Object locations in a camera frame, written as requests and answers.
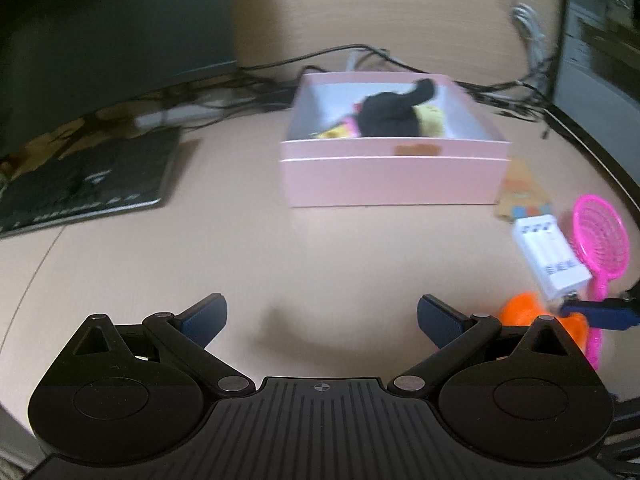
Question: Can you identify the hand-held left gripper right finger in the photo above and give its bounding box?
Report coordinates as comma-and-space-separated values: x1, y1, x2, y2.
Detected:
390, 294, 593, 396

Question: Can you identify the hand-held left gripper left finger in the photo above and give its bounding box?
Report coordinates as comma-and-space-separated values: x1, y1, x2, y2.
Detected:
60, 292, 257, 395

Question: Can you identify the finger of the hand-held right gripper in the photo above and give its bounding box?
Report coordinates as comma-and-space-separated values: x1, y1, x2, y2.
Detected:
607, 394, 640, 463
559, 280, 640, 333

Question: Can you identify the pink toy net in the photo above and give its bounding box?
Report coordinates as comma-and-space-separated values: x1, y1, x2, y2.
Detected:
572, 195, 630, 372

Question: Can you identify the orange plastic toy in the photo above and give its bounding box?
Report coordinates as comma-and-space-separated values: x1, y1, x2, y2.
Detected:
500, 292, 591, 352

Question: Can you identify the white battery charger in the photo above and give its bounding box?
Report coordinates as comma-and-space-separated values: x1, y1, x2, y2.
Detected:
511, 215, 592, 302

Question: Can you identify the pink cardboard box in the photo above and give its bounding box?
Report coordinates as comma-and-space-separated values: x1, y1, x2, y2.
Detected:
279, 72, 512, 208

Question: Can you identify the yellow pink cupcake toy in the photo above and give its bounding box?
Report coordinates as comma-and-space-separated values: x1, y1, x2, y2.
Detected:
417, 106, 447, 138

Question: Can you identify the black plush toy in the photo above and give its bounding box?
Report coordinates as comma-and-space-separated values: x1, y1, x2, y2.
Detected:
356, 78, 438, 138

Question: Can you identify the yellow pink toy camera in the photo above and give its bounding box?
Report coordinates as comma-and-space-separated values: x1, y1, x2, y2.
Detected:
312, 114, 359, 140

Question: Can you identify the tan printed toy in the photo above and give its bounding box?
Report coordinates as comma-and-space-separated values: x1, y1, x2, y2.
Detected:
494, 157, 554, 224

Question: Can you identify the black keyboard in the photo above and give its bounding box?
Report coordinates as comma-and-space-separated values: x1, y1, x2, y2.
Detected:
0, 127, 182, 238

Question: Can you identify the white power strip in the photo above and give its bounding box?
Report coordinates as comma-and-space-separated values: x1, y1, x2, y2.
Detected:
134, 104, 212, 129

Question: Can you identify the black computer case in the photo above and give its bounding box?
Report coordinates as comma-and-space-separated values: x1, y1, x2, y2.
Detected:
547, 0, 640, 196

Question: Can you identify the black computer monitor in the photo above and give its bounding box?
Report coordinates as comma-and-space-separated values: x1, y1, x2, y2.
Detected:
0, 0, 240, 157

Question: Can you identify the black cable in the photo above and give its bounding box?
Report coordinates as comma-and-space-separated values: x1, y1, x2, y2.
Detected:
450, 77, 556, 122
239, 44, 426, 75

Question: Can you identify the grey cable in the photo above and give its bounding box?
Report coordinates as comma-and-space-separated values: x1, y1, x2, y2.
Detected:
510, 2, 552, 72

